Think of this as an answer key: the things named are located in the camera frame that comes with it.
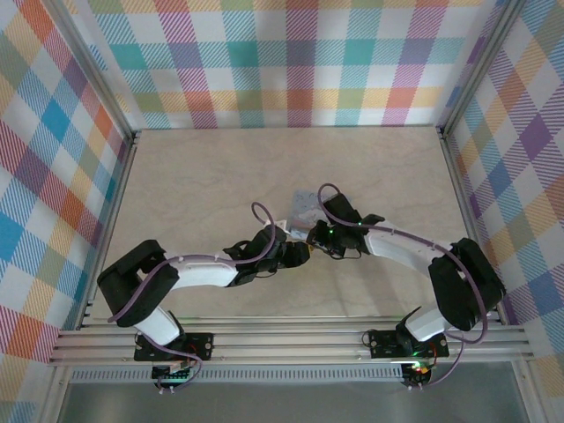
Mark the thin aluminium table edge rail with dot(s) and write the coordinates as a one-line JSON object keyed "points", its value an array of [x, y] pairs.
{"points": [[286, 321]]}

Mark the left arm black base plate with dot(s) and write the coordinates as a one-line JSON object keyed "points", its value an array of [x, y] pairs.
{"points": [[198, 343]]}

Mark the right aluminium side rail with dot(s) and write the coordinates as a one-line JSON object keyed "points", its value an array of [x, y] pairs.
{"points": [[460, 189]]}

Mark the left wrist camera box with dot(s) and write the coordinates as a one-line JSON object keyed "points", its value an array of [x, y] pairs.
{"points": [[283, 227]]}

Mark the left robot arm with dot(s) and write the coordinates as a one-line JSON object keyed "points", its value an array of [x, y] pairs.
{"points": [[132, 282]]}

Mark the right aluminium frame post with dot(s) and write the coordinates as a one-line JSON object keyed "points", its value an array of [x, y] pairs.
{"points": [[480, 70]]}

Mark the left aluminium frame post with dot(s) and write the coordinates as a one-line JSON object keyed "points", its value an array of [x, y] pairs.
{"points": [[94, 75]]}

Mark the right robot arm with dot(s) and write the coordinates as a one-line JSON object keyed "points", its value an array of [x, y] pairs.
{"points": [[462, 282]]}

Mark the grey metal sheet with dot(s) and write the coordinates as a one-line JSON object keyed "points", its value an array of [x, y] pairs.
{"points": [[286, 403]]}

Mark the aluminium side rail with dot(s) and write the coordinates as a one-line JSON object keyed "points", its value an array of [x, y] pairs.
{"points": [[119, 189], [460, 189]]}

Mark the aluminium frame post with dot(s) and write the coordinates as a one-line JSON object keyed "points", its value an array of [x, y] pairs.
{"points": [[94, 75], [480, 70]]}

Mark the wide aluminium mounting rail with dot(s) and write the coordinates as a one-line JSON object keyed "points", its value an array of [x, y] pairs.
{"points": [[286, 348]]}

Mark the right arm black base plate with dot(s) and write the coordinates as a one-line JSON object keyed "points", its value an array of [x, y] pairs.
{"points": [[383, 343]]}

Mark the left aluminium side rail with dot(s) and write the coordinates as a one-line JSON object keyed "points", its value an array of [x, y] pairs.
{"points": [[119, 189]]}

